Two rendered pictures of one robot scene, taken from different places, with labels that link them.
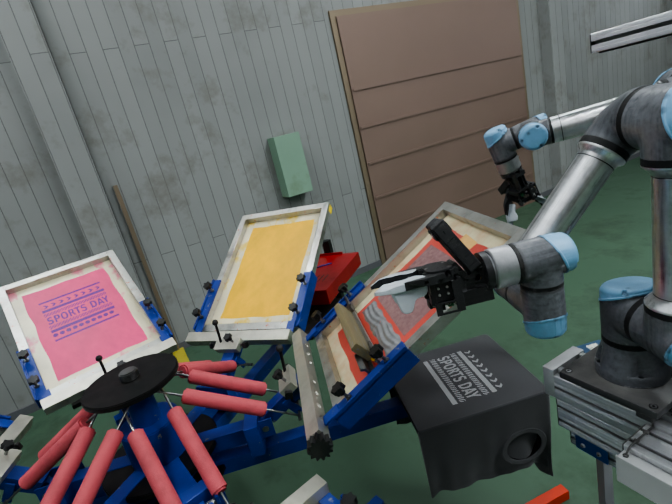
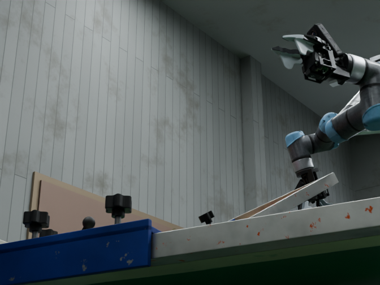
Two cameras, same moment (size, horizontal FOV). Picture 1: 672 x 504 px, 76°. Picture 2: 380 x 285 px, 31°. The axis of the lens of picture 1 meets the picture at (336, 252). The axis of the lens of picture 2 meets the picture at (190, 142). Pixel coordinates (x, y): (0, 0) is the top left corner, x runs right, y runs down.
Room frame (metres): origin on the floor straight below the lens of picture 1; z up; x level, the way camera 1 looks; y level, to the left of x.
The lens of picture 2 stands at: (-0.52, 0.83, 0.69)
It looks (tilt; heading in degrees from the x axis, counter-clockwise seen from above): 25 degrees up; 333
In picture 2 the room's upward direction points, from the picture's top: straight up
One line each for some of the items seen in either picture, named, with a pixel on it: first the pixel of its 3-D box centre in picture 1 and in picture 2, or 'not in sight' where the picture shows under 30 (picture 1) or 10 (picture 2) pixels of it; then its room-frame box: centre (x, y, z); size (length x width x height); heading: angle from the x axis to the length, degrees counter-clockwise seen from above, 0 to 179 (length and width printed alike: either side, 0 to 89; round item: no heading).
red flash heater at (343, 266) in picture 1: (312, 278); not in sight; (2.61, 0.19, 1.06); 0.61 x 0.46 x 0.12; 156
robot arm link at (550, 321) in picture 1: (538, 303); (371, 109); (0.74, -0.36, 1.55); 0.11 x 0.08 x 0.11; 1
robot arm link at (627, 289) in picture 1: (631, 308); not in sight; (0.85, -0.62, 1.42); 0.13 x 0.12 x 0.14; 1
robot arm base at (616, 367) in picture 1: (630, 351); not in sight; (0.86, -0.62, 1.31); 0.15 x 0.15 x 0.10
